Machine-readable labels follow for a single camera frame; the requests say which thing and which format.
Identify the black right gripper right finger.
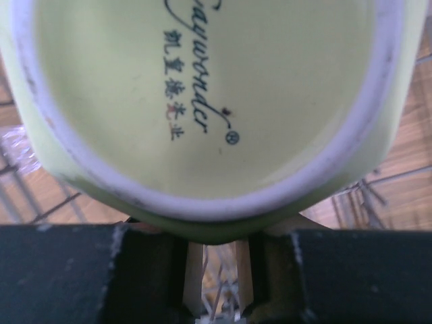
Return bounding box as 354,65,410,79
242,229,431,323

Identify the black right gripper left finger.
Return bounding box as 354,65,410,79
1,225,188,323

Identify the grey wire dish rack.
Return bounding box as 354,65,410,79
1,58,431,323

